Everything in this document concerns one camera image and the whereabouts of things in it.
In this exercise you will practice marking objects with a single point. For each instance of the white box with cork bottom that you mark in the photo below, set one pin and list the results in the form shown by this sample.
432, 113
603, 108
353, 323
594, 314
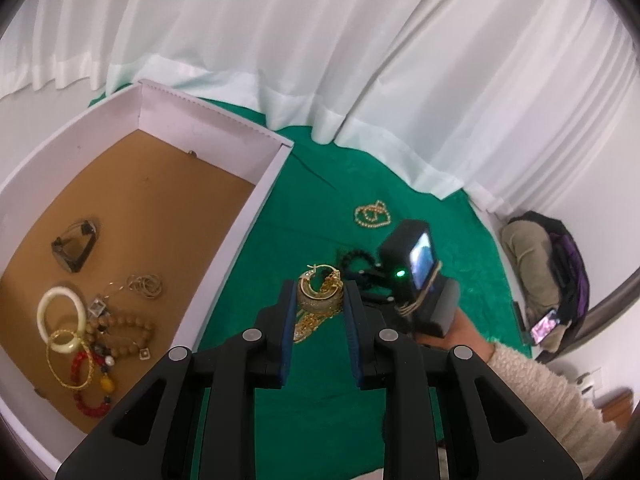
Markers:
150, 185

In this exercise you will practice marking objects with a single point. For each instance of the person's right hand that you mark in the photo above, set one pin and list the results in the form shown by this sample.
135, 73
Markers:
460, 335

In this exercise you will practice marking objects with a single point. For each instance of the thin gold bangles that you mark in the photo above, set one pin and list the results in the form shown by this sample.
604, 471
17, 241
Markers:
70, 385

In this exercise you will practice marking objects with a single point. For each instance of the wooden furniture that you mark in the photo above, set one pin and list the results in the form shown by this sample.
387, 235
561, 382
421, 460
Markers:
617, 407

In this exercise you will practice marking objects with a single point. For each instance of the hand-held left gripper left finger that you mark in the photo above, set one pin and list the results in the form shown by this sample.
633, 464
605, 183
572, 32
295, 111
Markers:
287, 331

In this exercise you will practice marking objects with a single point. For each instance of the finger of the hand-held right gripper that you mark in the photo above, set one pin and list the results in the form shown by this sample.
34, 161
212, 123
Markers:
382, 303
374, 276

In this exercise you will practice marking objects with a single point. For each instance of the small cream bangle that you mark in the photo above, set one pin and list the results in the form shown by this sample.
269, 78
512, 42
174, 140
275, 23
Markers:
54, 345

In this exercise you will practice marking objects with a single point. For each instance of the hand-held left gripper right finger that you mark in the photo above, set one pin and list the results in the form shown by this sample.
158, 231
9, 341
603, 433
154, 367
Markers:
352, 331

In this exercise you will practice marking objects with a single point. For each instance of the white curtain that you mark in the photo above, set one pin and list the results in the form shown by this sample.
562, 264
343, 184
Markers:
300, 35

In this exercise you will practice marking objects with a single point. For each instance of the green cloth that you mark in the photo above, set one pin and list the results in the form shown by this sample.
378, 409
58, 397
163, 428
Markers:
325, 185

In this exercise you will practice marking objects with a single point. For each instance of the white jade bangle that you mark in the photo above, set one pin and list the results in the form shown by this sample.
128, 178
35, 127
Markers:
42, 310

